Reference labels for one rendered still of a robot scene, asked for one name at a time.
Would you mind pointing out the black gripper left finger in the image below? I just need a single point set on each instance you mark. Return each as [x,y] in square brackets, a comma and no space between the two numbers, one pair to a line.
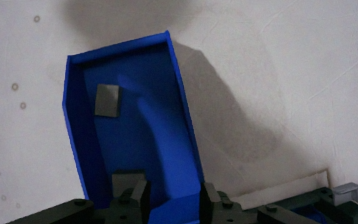
[81,211]

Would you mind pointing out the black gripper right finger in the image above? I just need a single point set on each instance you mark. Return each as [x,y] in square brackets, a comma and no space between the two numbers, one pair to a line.
[211,208]

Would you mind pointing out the grey metal shelf rack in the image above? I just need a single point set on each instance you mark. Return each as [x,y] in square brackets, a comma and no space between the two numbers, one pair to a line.
[336,204]

